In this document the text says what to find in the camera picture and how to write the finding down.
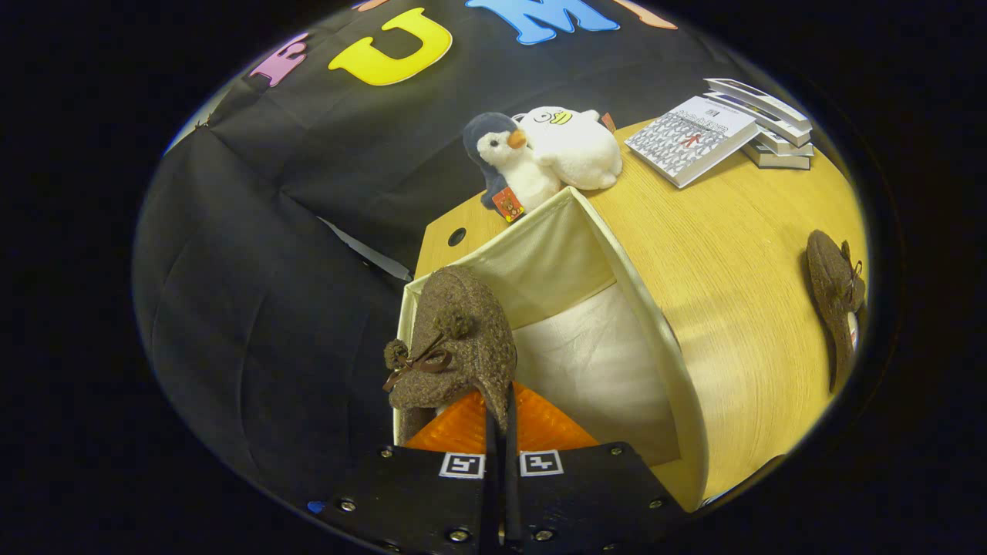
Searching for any brown fuzzy shoe with bow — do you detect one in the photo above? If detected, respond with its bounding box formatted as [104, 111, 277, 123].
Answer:
[383, 265, 518, 448]
[806, 229, 867, 395]

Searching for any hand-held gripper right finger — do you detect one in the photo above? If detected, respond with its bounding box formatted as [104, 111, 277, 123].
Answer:
[498, 382, 689, 555]

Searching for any cream fabric storage box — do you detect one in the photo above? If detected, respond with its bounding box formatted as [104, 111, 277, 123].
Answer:
[393, 186, 711, 513]

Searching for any grey penguin plush toy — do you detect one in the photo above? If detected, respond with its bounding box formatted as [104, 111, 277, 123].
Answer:
[463, 113, 564, 225]

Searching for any white book dark photo cover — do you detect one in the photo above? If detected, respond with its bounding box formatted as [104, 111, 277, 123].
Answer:
[703, 78, 814, 133]

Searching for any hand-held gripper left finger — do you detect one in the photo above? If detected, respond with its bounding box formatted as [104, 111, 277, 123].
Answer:
[311, 388, 499, 555]

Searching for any white patterned cover book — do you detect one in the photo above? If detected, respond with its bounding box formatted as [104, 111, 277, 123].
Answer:
[624, 95, 763, 190]

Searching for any white duck plush toy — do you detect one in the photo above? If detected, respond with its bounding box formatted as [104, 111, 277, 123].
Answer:
[518, 106, 624, 191]

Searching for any plain white book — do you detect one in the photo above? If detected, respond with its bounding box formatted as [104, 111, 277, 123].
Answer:
[759, 131, 815, 158]

